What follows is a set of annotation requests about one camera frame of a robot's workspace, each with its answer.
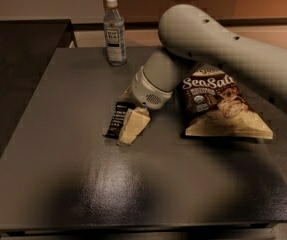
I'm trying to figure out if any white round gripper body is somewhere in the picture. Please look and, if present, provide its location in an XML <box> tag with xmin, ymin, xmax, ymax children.
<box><xmin>131</xmin><ymin>67</ymin><xmax>172</xmax><ymax>110</ymax></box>

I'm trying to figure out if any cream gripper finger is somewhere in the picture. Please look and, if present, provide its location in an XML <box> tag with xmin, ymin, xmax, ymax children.
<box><xmin>121</xmin><ymin>85</ymin><xmax>132</xmax><ymax>101</ymax></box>
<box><xmin>118</xmin><ymin>107</ymin><xmax>150</xmax><ymax>145</ymax></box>

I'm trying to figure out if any black rxbar chocolate bar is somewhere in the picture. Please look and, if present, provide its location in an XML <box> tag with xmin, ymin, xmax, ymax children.
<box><xmin>105</xmin><ymin>101</ymin><xmax>135</xmax><ymax>139</ymax></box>

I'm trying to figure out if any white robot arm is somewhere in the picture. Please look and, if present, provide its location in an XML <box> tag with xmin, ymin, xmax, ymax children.
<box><xmin>118</xmin><ymin>4</ymin><xmax>287</xmax><ymax>145</ymax></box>

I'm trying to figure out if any sea salt chips bag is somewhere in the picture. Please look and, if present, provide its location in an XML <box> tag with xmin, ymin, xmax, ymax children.
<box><xmin>178</xmin><ymin>65</ymin><xmax>273</xmax><ymax>139</ymax></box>

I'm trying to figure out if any clear plastic tea bottle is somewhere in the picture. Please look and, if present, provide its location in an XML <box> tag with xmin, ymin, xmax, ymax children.
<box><xmin>103</xmin><ymin>0</ymin><xmax>127</xmax><ymax>66</ymax></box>

